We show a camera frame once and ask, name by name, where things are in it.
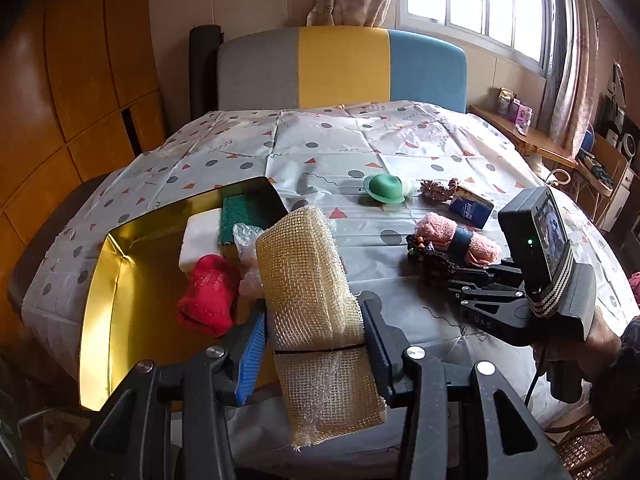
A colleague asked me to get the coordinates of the person's right hand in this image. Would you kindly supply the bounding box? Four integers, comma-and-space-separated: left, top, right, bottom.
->
544, 307, 620, 382

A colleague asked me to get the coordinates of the wooden side shelf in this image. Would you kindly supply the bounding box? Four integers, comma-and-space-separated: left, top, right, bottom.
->
469, 106, 577, 169

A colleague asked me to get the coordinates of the clear plastic bag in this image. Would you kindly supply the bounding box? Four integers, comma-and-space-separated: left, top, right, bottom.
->
232, 222, 264, 300

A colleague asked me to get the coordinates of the black rolled mat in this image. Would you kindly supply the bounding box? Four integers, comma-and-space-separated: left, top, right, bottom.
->
189, 25, 224, 119

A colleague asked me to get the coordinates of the gold tin box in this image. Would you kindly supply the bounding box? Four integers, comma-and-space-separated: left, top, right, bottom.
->
78, 177, 288, 411

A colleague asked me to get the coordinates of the red fuzzy sock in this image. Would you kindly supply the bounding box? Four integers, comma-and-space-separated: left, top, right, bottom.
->
177, 255, 241, 338

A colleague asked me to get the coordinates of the black action camera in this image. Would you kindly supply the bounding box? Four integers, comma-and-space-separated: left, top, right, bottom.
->
498, 185, 574, 318

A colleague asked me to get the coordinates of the black cable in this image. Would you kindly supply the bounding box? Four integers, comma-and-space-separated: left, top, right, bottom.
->
522, 343, 549, 409

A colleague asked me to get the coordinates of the blue tissue pack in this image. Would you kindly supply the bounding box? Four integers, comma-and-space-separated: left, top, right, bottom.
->
449, 186, 495, 229

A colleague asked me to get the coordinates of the beige mesh cloth roll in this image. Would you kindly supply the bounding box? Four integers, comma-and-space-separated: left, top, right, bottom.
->
256, 205, 386, 448

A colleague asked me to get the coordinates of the white sponge block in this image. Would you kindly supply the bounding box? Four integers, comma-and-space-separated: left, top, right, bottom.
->
178, 208, 222, 275

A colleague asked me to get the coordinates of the grey yellow blue headboard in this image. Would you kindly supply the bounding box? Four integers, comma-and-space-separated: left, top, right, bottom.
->
217, 26, 468, 113

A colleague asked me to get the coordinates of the green hat shaped bottle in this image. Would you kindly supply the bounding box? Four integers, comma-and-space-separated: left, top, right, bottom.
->
363, 174, 414, 204

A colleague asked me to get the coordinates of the pink towel with blue band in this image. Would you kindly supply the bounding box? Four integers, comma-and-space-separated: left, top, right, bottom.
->
414, 212, 501, 268

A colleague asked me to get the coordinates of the wicker chair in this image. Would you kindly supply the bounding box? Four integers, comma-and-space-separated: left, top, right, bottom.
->
546, 415, 615, 480

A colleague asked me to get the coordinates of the green scouring pad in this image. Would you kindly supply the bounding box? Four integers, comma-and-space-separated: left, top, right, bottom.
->
219, 192, 284, 245

